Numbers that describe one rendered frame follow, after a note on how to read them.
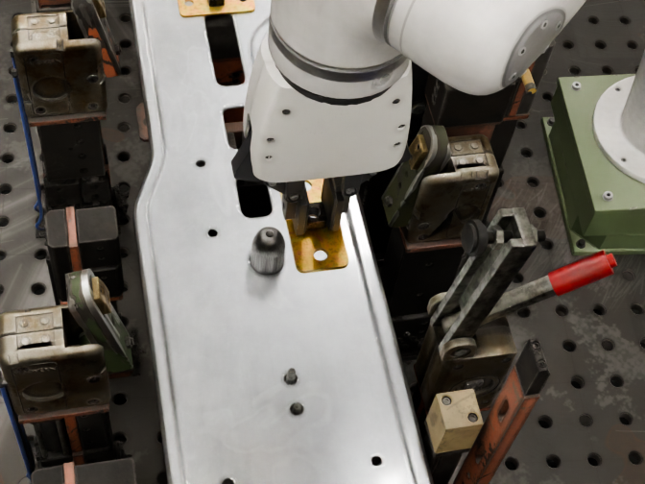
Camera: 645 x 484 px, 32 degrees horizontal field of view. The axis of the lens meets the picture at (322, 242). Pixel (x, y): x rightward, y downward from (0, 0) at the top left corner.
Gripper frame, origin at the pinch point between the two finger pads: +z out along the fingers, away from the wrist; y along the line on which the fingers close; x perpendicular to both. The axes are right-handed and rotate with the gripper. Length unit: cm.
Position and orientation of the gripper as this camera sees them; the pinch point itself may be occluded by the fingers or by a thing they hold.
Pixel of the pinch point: (315, 200)
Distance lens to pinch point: 79.8
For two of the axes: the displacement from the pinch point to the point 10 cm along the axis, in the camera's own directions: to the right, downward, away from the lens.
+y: -9.8, 1.2, -1.8
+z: -0.9, 5.4, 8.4
